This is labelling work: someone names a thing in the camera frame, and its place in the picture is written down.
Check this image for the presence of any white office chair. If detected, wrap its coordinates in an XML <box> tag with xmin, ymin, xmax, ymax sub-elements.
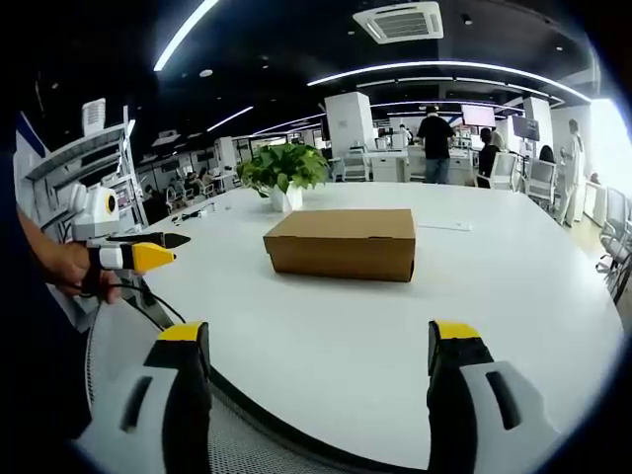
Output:
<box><xmin>491</xmin><ymin>151</ymin><xmax>525</xmax><ymax>192</ymax></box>
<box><xmin>525</xmin><ymin>158</ymin><xmax>558</xmax><ymax>206</ymax></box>

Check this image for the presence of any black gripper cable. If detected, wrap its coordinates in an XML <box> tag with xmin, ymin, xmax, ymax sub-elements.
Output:
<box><xmin>66</xmin><ymin>278</ymin><xmax>188</xmax><ymax>333</ymax></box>

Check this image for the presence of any white plant pot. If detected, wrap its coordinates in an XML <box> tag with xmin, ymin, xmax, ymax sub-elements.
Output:
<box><xmin>269</xmin><ymin>184</ymin><xmax>304</xmax><ymax>213</ymax></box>

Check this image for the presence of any wall monitor screen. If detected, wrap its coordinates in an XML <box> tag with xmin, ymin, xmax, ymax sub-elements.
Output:
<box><xmin>460</xmin><ymin>104</ymin><xmax>497</xmax><ymax>128</ymax></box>
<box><xmin>511</xmin><ymin>115</ymin><xmax>540</xmax><ymax>140</ymax></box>

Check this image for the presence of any black cable on table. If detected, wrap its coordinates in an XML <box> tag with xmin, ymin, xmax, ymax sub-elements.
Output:
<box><xmin>169</xmin><ymin>203</ymin><xmax>219</xmax><ymax>224</ymax></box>

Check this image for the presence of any ceiling air conditioner vent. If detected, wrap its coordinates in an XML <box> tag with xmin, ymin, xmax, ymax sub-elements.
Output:
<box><xmin>352</xmin><ymin>0</ymin><xmax>444</xmax><ymax>45</ymax></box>

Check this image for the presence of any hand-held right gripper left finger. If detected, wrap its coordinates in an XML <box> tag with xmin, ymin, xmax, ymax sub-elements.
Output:
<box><xmin>73</xmin><ymin>319</ymin><xmax>214</xmax><ymax>474</ymax></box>

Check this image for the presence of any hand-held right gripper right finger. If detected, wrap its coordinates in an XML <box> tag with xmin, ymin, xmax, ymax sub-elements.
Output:
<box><xmin>426</xmin><ymin>319</ymin><xmax>565</xmax><ymax>474</ymax></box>

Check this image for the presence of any person's dark clothing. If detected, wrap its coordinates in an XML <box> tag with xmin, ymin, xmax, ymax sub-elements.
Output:
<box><xmin>0</xmin><ymin>118</ymin><xmax>98</xmax><ymax>440</ymax></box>

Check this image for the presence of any grey office chair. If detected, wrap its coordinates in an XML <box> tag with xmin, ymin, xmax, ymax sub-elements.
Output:
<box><xmin>594</xmin><ymin>185</ymin><xmax>632</xmax><ymax>302</ymax></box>

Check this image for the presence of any white metal shelf rack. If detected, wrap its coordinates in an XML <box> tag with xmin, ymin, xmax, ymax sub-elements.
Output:
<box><xmin>23</xmin><ymin>117</ymin><xmax>150</xmax><ymax>236</ymax></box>

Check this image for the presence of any white paper sheet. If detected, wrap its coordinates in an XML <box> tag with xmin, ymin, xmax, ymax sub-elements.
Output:
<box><xmin>417</xmin><ymin>218</ymin><xmax>474</xmax><ymax>233</ymax></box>

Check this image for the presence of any person's left hand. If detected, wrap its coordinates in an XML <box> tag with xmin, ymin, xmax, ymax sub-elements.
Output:
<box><xmin>30</xmin><ymin>240</ymin><xmax>122</xmax><ymax>305</ymax></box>

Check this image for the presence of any green leafy plant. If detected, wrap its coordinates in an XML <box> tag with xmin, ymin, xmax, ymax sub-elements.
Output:
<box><xmin>236</xmin><ymin>142</ymin><xmax>330</xmax><ymax>199</ymax></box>

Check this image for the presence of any brown cardboard shoe box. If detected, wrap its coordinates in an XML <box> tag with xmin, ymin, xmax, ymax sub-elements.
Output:
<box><xmin>263</xmin><ymin>207</ymin><xmax>418</xmax><ymax>283</ymax></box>

